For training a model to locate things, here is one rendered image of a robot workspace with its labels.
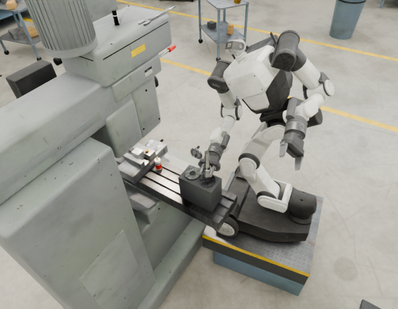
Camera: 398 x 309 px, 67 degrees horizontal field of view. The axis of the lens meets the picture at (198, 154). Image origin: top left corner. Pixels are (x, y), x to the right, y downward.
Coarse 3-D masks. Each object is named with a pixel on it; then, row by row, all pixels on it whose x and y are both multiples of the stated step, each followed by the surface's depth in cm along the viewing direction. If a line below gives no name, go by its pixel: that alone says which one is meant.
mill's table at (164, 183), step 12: (168, 168) 202; (144, 180) 195; (156, 180) 194; (168, 180) 196; (156, 192) 189; (168, 192) 187; (228, 192) 185; (180, 204) 181; (192, 204) 180; (228, 204) 179; (192, 216) 183; (204, 216) 174; (216, 216) 173; (216, 228) 175
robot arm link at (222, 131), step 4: (216, 128) 178; (220, 128) 176; (224, 128) 178; (212, 132) 178; (216, 132) 174; (220, 132) 174; (224, 132) 181; (228, 132) 181; (212, 136) 174; (216, 136) 172; (212, 140) 173
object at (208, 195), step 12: (192, 168) 174; (180, 180) 171; (192, 180) 169; (204, 180) 167; (216, 180) 168; (180, 192) 180; (192, 192) 173; (204, 192) 165; (216, 192) 170; (204, 204) 174; (216, 204) 178
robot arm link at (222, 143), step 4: (220, 136) 174; (224, 136) 174; (228, 136) 174; (216, 140) 172; (220, 140) 173; (224, 140) 171; (228, 140) 172; (212, 144) 170; (216, 144) 170; (220, 144) 170; (224, 144) 169; (220, 148) 169; (224, 148) 170; (228, 148) 177; (224, 152) 177
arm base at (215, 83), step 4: (220, 60) 170; (224, 60) 169; (228, 64) 169; (212, 76) 166; (208, 80) 168; (212, 80) 166; (216, 80) 164; (220, 80) 163; (224, 80) 163; (208, 84) 171; (212, 84) 169; (216, 84) 167; (220, 84) 166; (224, 84) 164; (216, 88) 171; (220, 88) 169; (224, 88) 168; (224, 92) 170
